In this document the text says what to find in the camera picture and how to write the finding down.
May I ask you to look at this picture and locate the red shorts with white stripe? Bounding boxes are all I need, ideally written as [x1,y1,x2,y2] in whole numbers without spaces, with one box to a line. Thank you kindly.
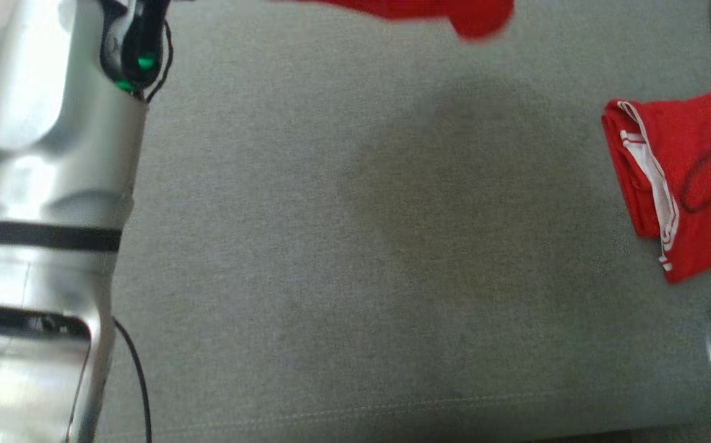
[269,0,515,41]

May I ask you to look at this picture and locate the red basketball jersey white trim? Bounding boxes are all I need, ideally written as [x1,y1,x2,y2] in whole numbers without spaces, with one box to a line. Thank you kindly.
[602,92,711,285]

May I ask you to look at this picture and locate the black cable with teal connector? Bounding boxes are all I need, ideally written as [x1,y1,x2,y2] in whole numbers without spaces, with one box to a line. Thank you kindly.
[113,317,153,443]

